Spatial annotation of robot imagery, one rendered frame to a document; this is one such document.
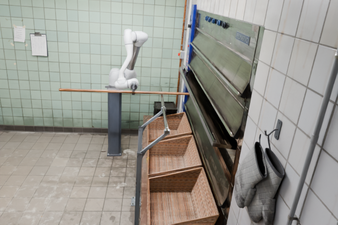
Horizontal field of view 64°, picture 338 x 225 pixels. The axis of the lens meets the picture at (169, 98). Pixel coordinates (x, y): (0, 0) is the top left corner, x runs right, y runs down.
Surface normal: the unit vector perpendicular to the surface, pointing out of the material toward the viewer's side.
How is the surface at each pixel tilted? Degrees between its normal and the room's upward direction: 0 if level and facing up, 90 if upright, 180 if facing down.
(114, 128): 90
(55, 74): 90
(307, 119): 90
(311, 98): 90
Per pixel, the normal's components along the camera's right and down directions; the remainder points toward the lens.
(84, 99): 0.07, 0.35
